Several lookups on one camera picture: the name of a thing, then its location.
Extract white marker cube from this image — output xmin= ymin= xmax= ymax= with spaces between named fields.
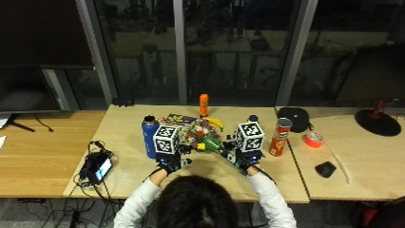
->
xmin=236 ymin=121 xmax=267 ymax=154
xmin=152 ymin=124 xmax=182 ymax=156

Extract red tape roll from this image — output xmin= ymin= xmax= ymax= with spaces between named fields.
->
xmin=303 ymin=131 xmax=326 ymax=149

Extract red and black chair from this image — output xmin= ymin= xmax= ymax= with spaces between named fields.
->
xmin=356 ymin=195 xmax=405 ymax=228

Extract person's left hand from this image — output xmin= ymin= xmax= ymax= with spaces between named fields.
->
xmin=155 ymin=143 xmax=194 ymax=176

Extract black monitor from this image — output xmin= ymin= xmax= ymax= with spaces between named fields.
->
xmin=0 ymin=65 xmax=63 ymax=133

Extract black pouch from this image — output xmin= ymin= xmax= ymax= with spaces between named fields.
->
xmin=276 ymin=106 xmax=314 ymax=134

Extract small black clamp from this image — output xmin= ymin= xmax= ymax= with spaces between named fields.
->
xmin=112 ymin=97 xmax=136 ymax=107

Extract red crisp can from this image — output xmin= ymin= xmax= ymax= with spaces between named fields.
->
xmin=268 ymin=117 xmax=294 ymax=158

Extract blue metal water bottle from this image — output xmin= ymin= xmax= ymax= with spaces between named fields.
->
xmin=140 ymin=114 xmax=162 ymax=160

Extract black device with lit screen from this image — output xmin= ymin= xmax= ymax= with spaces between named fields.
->
xmin=80 ymin=151 xmax=115 ymax=185

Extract person's right hand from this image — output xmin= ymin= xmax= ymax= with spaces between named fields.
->
xmin=222 ymin=136 xmax=267 ymax=174

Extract black computer mouse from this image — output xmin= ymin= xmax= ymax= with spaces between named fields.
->
xmin=315 ymin=161 xmax=339 ymax=179

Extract black round stand with red post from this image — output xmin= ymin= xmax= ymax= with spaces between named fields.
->
xmin=353 ymin=100 xmax=403 ymax=138

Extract black cables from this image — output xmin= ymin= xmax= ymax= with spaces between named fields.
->
xmin=24 ymin=140 xmax=124 ymax=228

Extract yellow banana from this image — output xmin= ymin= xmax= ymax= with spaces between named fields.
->
xmin=202 ymin=116 xmax=226 ymax=132

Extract colourful snack packet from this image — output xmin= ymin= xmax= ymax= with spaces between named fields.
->
xmin=158 ymin=113 xmax=200 ymax=127

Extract orange plastic bottle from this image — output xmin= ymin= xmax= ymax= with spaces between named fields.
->
xmin=199 ymin=93 xmax=211 ymax=119

